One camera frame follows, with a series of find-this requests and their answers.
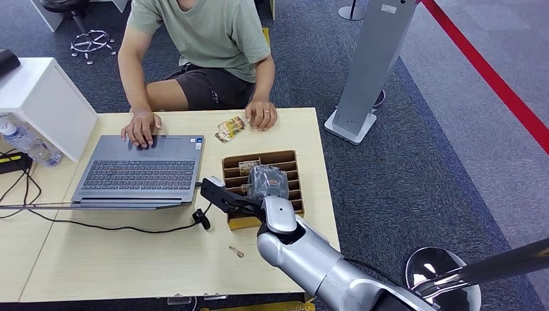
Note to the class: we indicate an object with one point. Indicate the person's right hand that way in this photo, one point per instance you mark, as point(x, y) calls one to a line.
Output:
point(140, 125)

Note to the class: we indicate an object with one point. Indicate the clear table clip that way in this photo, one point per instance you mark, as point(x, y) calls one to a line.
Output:
point(178, 300)
point(215, 297)

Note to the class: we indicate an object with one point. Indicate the black office chair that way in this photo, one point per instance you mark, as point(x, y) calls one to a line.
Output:
point(91, 43)

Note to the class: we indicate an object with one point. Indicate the chrome stanchion with black pole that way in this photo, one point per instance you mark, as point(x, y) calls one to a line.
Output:
point(446, 274)

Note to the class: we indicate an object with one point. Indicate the grey laptop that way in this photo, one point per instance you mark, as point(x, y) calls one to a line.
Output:
point(141, 171)

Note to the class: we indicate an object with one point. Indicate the yellow chair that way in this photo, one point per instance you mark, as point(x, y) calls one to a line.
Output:
point(266, 34)

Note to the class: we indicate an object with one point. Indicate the person's right forearm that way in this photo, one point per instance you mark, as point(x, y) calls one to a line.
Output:
point(131, 80)

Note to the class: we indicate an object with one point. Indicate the grey kiosk stand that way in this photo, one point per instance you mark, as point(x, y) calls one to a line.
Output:
point(369, 64)

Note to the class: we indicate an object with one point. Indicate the red barrier belt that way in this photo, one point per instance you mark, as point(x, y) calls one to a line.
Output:
point(484, 68)

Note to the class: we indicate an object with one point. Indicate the person's left hand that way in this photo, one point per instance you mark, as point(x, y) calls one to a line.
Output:
point(260, 115)

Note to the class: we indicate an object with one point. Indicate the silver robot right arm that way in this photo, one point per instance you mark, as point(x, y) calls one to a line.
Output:
point(309, 257)

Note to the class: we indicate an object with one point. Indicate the black and yellow device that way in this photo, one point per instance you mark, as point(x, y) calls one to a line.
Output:
point(13, 162)

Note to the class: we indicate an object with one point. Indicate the small brown scrap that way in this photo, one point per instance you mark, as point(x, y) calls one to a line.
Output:
point(236, 252)

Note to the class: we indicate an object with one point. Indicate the white cabinet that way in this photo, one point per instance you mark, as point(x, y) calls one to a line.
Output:
point(47, 98)

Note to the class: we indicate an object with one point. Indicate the round grey stand base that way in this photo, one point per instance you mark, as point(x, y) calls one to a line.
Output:
point(352, 13)

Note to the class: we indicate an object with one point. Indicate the white furniture panel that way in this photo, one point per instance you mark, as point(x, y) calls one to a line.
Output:
point(48, 14)

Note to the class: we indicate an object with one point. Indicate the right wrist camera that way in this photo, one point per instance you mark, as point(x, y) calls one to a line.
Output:
point(225, 198)

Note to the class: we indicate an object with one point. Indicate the brown cardboard card organizer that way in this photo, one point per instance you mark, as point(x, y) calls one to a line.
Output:
point(241, 223)

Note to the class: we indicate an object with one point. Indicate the yellow printed card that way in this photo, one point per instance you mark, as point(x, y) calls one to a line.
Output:
point(245, 188)
point(248, 166)
point(233, 123)
point(223, 136)

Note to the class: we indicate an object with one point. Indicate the clear plastic water bottle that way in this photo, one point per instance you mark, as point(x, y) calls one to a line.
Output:
point(25, 144)

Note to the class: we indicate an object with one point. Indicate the black object on cabinet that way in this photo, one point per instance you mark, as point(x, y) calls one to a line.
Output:
point(7, 61)

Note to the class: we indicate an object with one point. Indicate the yellow object under table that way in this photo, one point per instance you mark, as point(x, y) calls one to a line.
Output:
point(266, 307)

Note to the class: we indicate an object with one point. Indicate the person's left forearm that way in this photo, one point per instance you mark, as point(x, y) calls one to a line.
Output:
point(263, 80)

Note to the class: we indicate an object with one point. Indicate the person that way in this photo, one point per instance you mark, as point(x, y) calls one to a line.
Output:
point(214, 38)

